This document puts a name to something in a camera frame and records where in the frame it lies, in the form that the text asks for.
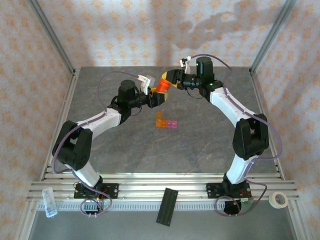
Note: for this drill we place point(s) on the orange pill bottle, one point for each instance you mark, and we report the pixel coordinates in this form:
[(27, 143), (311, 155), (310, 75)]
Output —
[(162, 88)]

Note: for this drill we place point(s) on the orange pink pill organizer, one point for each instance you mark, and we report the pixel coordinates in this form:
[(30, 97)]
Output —
[(165, 124)]

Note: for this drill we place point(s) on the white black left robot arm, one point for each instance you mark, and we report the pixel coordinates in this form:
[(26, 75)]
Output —
[(100, 120)]

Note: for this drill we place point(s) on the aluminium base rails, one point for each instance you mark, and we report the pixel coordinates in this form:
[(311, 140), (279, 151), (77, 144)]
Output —
[(150, 181)]

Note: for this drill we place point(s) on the black ribbed bar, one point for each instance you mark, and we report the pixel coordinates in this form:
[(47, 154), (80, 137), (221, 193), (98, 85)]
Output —
[(167, 207)]

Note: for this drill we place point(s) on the clear plastic bottle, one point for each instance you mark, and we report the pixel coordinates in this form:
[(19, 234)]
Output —
[(49, 202)]

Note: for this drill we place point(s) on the white tape roll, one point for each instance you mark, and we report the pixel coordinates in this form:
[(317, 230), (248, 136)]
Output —
[(272, 202)]

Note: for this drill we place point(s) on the aluminium side rail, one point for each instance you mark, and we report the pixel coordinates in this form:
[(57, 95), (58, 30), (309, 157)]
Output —
[(260, 100), (67, 100)]

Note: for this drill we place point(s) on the aluminium frame post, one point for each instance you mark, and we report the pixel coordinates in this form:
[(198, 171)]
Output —
[(51, 35), (273, 35)]

